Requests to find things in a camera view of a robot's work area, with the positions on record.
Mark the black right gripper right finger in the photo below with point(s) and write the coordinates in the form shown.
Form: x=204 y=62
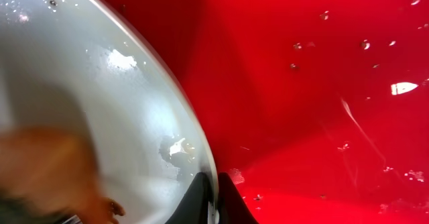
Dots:
x=232 y=208

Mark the white plate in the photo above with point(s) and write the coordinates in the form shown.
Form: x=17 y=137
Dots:
x=74 y=64

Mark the red plastic tray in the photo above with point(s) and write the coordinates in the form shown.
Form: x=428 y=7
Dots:
x=316 y=109

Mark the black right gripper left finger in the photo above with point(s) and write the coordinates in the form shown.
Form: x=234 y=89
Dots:
x=193 y=208

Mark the green orange sponge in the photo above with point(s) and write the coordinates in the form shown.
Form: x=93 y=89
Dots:
x=49 y=175

